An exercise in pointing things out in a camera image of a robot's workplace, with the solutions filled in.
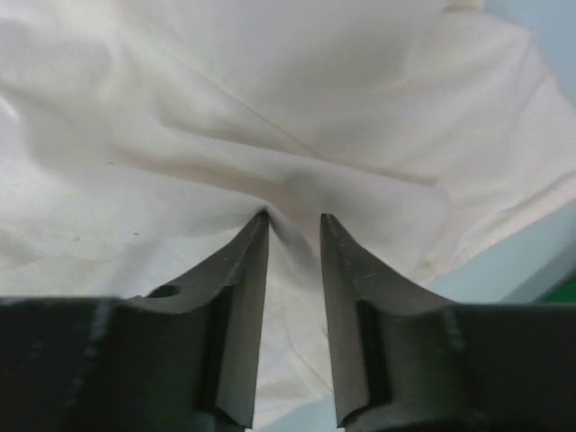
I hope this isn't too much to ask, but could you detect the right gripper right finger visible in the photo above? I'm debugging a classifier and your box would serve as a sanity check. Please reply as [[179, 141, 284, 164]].
[[320, 214, 575, 431]]

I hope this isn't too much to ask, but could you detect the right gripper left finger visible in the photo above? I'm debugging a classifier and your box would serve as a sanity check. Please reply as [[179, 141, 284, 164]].
[[1, 212, 269, 431]]

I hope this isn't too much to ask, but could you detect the cream white t shirt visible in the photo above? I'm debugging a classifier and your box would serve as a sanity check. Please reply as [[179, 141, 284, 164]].
[[1, 1, 575, 431]]

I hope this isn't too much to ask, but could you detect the green plastic bin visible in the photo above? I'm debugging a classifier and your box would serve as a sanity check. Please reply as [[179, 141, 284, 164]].
[[538, 278, 576, 304]]

